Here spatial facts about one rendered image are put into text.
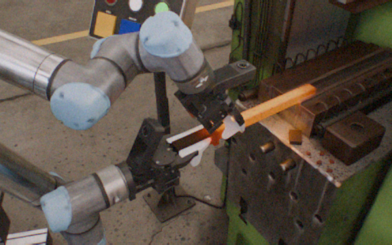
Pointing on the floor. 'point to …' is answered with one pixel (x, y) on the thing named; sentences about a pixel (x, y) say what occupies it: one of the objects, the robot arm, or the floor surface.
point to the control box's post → (162, 107)
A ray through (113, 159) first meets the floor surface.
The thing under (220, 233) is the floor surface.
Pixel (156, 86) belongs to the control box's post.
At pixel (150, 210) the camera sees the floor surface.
